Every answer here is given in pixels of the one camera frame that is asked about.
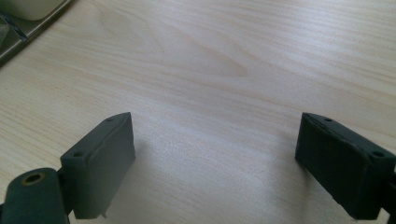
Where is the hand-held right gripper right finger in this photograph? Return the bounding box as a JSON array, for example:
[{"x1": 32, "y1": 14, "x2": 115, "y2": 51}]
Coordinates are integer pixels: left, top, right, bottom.
[{"x1": 294, "y1": 112, "x2": 396, "y2": 221}]

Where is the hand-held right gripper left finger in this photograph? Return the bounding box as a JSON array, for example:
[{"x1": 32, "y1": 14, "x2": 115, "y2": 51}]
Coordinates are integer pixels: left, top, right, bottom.
[{"x1": 60, "y1": 111, "x2": 136, "y2": 220}]

